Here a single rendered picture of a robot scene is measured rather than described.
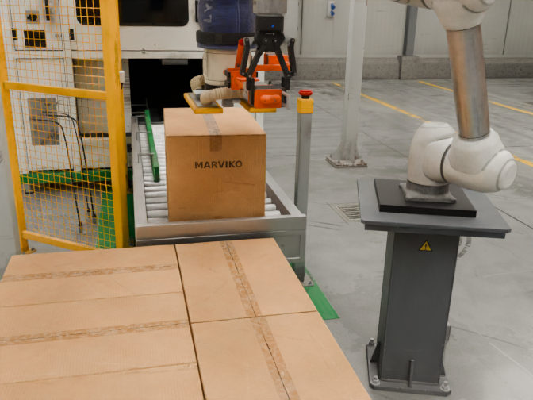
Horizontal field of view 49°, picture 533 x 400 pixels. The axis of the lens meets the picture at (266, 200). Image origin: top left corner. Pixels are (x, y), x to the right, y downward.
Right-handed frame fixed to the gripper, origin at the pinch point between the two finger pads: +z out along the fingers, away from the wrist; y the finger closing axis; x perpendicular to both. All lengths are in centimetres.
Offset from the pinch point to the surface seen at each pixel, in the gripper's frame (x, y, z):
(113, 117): -138, 44, 33
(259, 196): -68, -14, 53
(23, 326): -5, 70, 67
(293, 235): -62, -27, 69
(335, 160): -346, -150, 117
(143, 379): 27, 37, 67
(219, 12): -50, 5, -20
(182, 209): -70, 18, 57
